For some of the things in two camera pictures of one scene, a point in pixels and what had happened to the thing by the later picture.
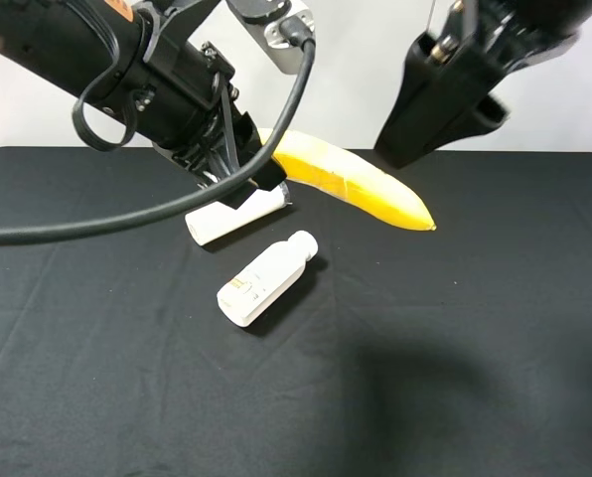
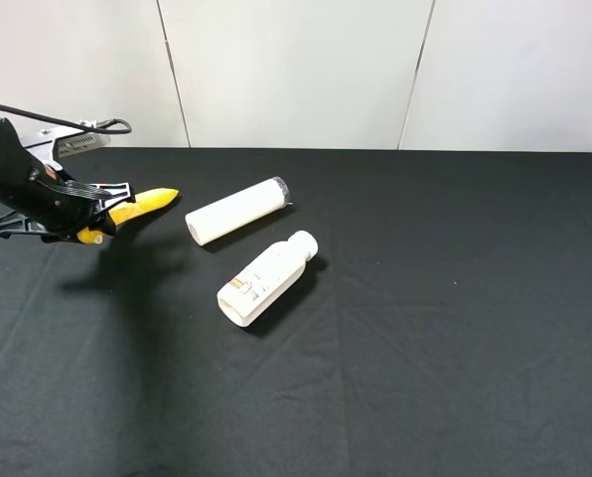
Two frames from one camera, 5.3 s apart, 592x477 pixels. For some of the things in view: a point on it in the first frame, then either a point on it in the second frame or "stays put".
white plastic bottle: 255,288 stays put
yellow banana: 338,174 to 117,215
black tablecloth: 482,349 stays put
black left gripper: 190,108 to 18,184
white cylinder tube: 219,217 stays put
